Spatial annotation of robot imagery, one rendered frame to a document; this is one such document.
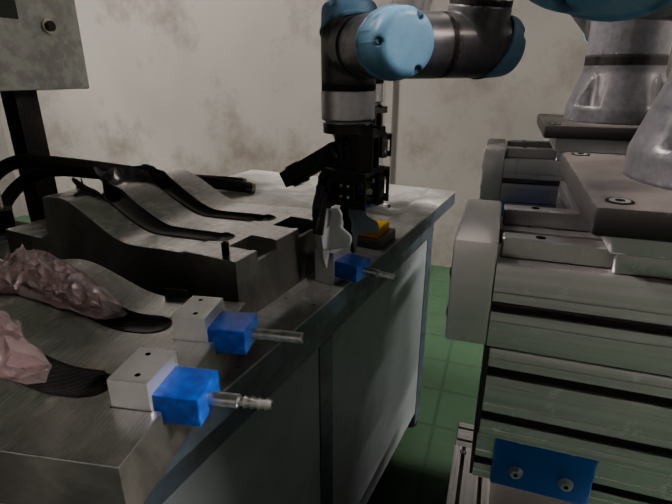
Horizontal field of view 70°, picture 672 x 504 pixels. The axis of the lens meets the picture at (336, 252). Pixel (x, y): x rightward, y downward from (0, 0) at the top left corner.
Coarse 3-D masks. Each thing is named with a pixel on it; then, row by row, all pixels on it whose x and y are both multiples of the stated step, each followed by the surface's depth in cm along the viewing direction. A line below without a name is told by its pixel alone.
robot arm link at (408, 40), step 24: (360, 24) 53; (384, 24) 50; (408, 24) 50; (432, 24) 54; (336, 48) 59; (360, 48) 53; (384, 48) 50; (408, 48) 51; (432, 48) 52; (360, 72) 57; (384, 72) 52; (408, 72) 52; (432, 72) 57
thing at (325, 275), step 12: (336, 252) 74; (348, 252) 77; (336, 264) 74; (348, 264) 73; (360, 264) 73; (324, 276) 75; (336, 276) 75; (348, 276) 73; (360, 276) 73; (384, 276) 71; (396, 276) 71
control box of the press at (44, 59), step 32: (0, 0) 109; (32, 0) 115; (64, 0) 122; (0, 32) 110; (32, 32) 116; (64, 32) 123; (0, 64) 111; (32, 64) 117; (64, 64) 125; (32, 96) 123; (32, 128) 125; (32, 192) 129
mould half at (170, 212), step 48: (144, 192) 82; (192, 192) 88; (48, 240) 78; (96, 240) 72; (144, 240) 70; (192, 240) 69; (288, 240) 71; (144, 288) 70; (192, 288) 65; (240, 288) 62; (288, 288) 73
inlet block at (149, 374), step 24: (144, 360) 41; (168, 360) 41; (120, 384) 39; (144, 384) 38; (168, 384) 40; (192, 384) 40; (216, 384) 42; (120, 408) 39; (144, 408) 39; (168, 408) 39; (192, 408) 39; (264, 408) 39
